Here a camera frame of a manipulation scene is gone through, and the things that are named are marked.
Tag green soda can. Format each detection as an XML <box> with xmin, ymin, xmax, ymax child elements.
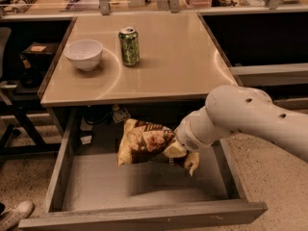
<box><xmin>118</xmin><ymin>26</ymin><xmax>140</xmax><ymax>66</ymax></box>

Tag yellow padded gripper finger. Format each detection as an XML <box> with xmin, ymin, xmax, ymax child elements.
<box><xmin>163</xmin><ymin>141</ymin><xmax>187</xmax><ymax>158</ymax></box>

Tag grey open drawer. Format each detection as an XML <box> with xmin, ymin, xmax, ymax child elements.
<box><xmin>19</xmin><ymin>109</ymin><xmax>268</xmax><ymax>231</ymax></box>

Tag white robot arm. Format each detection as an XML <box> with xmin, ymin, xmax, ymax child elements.
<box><xmin>164</xmin><ymin>86</ymin><xmax>308</xmax><ymax>162</ymax></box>

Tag white paper tag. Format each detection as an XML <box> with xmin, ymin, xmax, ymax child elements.
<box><xmin>113</xmin><ymin>107</ymin><xmax>131</xmax><ymax>123</ymax></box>

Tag white bowl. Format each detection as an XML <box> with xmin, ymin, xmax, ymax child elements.
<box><xmin>64</xmin><ymin>39</ymin><xmax>103</xmax><ymax>71</ymax></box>

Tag white sneaker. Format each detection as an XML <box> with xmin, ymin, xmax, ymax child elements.
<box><xmin>0</xmin><ymin>200</ymin><xmax>35</xmax><ymax>231</ymax></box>

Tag brown sea salt chip bag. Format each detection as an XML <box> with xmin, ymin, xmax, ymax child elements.
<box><xmin>117</xmin><ymin>118</ymin><xmax>200</xmax><ymax>176</ymax></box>

